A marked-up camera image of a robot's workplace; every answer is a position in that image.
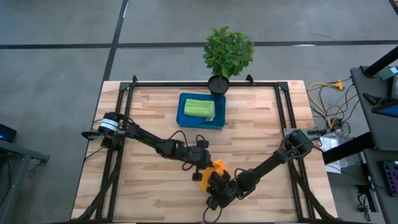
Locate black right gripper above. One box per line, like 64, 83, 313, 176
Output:
205, 169, 249, 212

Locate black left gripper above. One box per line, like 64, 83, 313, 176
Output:
180, 139, 213, 182

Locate orange microfiber towel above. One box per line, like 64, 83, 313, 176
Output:
198, 159, 229, 194

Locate green microfiber towel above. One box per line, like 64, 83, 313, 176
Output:
183, 98, 216, 119

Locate teal plastic bin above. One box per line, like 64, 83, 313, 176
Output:
175, 92, 227, 131

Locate green potted plant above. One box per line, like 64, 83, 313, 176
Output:
202, 26, 256, 96

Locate black desk leg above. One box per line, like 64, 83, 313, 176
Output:
322, 131, 376, 165

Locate dark grey desk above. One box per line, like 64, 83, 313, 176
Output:
350, 65, 398, 151
363, 148, 398, 224

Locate black wedge-shaped device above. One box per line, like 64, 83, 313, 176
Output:
363, 92, 379, 106

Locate black keyboard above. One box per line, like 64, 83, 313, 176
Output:
382, 160, 398, 197

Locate grey side table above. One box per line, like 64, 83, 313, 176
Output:
0, 139, 50, 224

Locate tablet with blue screen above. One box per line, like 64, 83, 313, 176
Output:
371, 103, 398, 119

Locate black device with blue light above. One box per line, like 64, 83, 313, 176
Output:
0, 123, 17, 143

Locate black pole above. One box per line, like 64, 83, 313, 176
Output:
363, 45, 398, 78

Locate small teal box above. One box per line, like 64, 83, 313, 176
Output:
381, 66, 398, 80

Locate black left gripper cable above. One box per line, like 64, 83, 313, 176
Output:
167, 129, 206, 147

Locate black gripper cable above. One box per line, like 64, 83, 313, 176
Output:
167, 129, 206, 147
202, 205, 223, 224

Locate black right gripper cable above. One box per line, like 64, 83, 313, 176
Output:
202, 205, 223, 224

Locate black aluminium table frame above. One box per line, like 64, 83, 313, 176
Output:
72, 74, 340, 223

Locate yellow extension cable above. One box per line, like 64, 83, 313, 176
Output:
307, 79, 359, 130

